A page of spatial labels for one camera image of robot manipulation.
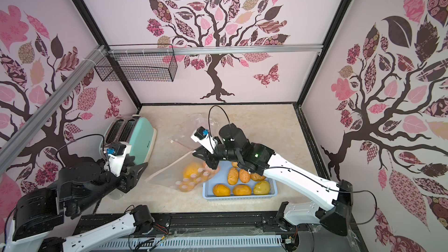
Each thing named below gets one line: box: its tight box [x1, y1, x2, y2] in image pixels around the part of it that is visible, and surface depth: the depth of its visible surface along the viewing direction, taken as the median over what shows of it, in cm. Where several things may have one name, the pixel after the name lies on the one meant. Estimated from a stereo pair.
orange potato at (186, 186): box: [178, 180, 197, 192], surface depth 73 cm
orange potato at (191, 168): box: [183, 162, 203, 180], surface depth 70 cm
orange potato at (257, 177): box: [250, 172, 266, 182], surface depth 84 cm
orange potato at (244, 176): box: [239, 169, 251, 184], surface depth 85 cm
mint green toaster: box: [100, 114, 157, 164], surface depth 87 cm
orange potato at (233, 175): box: [227, 166, 239, 186], surface depth 85 cm
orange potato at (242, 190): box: [232, 184, 252, 196], surface depth 80 cm
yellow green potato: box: [253, 180, 271, 195], surface depth 81 cm
